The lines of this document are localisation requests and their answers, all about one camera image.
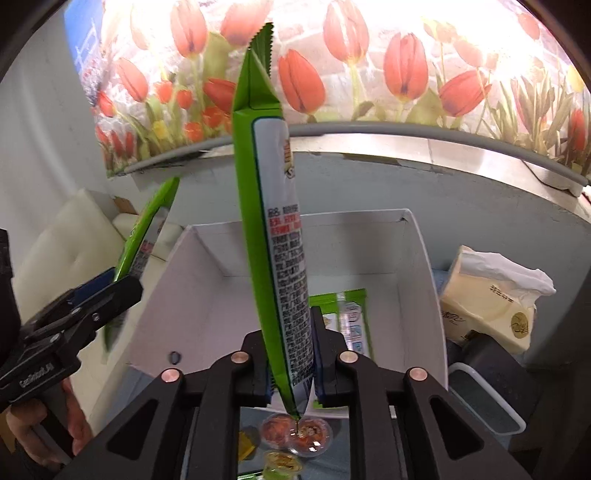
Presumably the olive yellow snack packet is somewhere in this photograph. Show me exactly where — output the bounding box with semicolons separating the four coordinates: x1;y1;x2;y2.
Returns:
238;426;260;462

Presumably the green snack bag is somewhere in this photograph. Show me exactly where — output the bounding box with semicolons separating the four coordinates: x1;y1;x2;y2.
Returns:
231;23;315;419
308;289;373;358
103;176;181;351

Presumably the red jelly cup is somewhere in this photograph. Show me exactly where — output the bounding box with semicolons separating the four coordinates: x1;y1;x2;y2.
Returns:
287;417;332;458
259;413;296;450

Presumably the yellow jelly cup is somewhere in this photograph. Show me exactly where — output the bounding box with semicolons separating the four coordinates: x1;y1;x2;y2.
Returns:
263;451;303;480

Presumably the person's left hand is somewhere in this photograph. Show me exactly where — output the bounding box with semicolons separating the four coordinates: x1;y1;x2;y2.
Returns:
4;377;96;467

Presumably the white leather sofa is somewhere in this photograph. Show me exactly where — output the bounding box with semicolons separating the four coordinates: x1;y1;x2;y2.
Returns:
13;189;183;433

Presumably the blue tablecloth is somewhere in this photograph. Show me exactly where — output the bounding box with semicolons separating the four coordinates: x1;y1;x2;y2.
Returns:
89;272;447;479

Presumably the grey rimmed black basket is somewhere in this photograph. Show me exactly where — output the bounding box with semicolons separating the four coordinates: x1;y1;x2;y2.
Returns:
445;329;541;437

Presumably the white cardboard box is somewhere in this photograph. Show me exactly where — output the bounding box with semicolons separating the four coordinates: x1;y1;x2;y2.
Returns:
130;209;448;386

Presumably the tissue pack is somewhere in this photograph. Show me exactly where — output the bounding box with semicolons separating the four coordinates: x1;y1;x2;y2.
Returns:
440;245;556;354

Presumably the tulip poster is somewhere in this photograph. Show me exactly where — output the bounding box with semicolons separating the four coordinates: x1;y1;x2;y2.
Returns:
64;1;590;176

